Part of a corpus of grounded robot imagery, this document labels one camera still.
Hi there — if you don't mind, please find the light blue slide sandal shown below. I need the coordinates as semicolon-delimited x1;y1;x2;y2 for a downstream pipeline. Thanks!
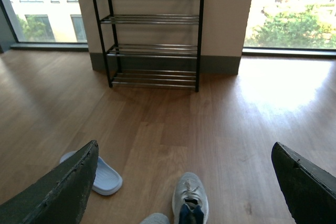
67;153;123;197

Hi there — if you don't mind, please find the grey knit sneaker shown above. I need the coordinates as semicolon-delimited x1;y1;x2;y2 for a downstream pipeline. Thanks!
172;172;208;223
140;213;170;224

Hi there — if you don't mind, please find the right window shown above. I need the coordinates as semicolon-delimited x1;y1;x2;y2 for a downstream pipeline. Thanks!
243;0;335;57

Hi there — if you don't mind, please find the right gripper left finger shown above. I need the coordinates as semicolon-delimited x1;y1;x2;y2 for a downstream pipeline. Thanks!
1;140;99;223

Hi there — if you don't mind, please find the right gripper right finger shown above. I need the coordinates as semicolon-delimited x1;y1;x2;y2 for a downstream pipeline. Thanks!
271;142;335;223

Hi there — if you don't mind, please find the left window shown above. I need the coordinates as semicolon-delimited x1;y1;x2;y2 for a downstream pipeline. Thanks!
1;0;88;51

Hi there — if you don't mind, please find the black metal shoe rack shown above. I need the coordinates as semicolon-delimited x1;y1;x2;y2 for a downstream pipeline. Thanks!
92;0;204;91

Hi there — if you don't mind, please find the window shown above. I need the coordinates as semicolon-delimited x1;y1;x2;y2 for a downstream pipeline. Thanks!
243;0;335;57
1;0;88;51

